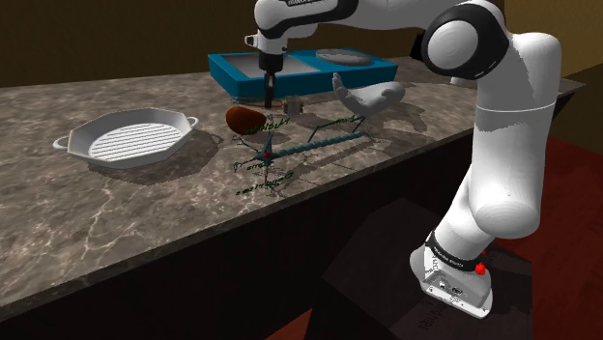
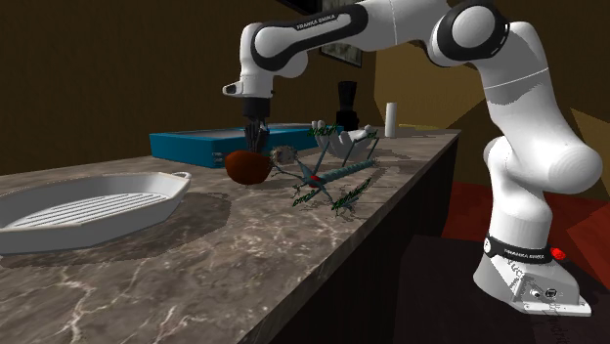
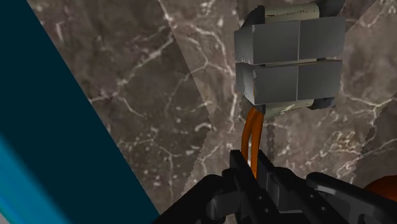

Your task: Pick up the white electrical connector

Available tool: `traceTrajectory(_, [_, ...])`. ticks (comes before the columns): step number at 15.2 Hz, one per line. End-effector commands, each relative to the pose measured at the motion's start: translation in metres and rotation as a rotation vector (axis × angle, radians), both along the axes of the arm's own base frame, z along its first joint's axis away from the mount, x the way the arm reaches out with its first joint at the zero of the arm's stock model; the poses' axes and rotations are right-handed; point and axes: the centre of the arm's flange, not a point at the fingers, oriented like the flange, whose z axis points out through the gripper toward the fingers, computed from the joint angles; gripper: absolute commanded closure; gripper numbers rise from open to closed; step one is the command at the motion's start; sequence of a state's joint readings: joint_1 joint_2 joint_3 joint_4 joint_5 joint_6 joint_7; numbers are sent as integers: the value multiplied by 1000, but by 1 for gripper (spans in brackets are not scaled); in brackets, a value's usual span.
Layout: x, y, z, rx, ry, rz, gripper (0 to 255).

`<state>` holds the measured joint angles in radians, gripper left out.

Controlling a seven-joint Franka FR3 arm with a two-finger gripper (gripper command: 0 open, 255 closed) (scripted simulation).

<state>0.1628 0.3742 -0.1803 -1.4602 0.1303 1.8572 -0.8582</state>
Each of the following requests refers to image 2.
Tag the white scalloped bowl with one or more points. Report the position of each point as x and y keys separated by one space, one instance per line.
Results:
x=340 y=146

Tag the black grinder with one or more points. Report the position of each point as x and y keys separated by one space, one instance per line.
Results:
x=347 y=97

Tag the dark robot stand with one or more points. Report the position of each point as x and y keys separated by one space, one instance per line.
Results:
x=438 y=295

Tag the white ridged baking dish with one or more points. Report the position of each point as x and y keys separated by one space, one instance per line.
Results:
x=86 y=205

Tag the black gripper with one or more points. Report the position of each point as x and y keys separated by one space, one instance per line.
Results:
x=257 y=107

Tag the blue flat tray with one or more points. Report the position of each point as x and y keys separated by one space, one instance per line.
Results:
x=190 y=145

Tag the white cylinder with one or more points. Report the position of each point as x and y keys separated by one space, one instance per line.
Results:
x=391 y=119

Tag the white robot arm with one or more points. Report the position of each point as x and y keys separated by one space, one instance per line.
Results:
x=519 y=143

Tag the red-brown round fruit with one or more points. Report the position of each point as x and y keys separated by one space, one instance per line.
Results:
x=248 y=169

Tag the grey spiky ball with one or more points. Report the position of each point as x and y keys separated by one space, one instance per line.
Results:
x=283 y=154

